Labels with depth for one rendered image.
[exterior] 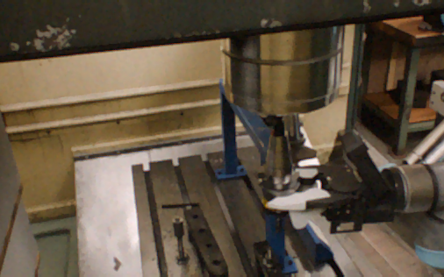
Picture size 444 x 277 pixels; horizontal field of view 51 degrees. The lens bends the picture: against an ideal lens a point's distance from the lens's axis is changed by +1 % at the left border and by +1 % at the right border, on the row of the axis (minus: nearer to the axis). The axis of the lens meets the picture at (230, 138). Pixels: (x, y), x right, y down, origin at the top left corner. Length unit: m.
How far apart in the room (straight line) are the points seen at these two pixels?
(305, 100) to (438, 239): 0.39
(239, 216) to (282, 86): 0.80
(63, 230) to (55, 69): 0.61
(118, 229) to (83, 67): 0.55
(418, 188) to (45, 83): 1.27
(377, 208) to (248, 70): 0.34
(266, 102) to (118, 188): 1.18
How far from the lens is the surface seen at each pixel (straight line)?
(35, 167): 1.84
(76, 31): 0.46
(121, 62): 1.66
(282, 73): 0.56
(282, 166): 0.69
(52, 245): 1.88
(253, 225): 1.29
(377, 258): 1.47
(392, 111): 3.55
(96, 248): 1.61
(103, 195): 1.70
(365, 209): 0.78
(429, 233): 0.86
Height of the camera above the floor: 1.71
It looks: 28 degrees down
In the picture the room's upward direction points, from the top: 3 degrees counter-clockwise
